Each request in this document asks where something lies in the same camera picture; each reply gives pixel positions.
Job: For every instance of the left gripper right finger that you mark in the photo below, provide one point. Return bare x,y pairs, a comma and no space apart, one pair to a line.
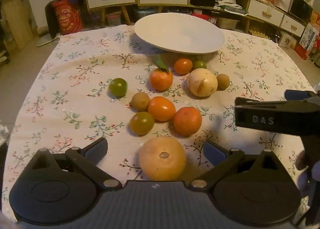
224,162

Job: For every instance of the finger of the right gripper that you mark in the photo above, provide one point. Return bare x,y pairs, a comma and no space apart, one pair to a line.
298,95
244,102

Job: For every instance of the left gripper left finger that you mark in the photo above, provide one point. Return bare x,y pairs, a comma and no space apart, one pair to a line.
86,159

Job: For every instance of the brown kiwi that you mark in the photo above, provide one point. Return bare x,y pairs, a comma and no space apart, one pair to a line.
223,81
140,101

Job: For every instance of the pale yellow melon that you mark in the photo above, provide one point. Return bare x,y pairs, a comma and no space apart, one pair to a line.
202,82

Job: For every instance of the green tomato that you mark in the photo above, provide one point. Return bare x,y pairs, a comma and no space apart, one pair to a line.
118,87
199,64

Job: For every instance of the large tan pomelo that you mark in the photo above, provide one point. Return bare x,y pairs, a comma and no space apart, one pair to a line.
162,159

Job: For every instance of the yellow-green tomato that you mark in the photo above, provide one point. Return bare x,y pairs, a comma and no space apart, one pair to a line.
142,123

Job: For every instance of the large orange tomato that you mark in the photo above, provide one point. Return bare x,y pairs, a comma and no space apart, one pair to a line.
161,109

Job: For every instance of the leafy orange tangerine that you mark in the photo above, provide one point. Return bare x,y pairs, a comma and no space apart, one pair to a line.
160,78

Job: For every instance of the hand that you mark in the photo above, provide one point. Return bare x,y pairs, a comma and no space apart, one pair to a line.
301,164

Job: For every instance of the floral tablecloth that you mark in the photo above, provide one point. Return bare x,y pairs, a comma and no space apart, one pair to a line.
84,90

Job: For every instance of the black microwave oven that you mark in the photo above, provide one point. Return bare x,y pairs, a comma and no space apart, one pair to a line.
300,9

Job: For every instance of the large white plate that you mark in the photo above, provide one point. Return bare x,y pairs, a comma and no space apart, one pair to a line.
180,33

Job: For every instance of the long low tv cabinet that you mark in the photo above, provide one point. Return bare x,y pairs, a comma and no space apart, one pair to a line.
252,8

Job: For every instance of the red box under cabinet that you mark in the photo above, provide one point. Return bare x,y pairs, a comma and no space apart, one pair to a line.
208,18

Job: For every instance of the orange printed bag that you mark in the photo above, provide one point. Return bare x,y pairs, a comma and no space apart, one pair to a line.
68,17

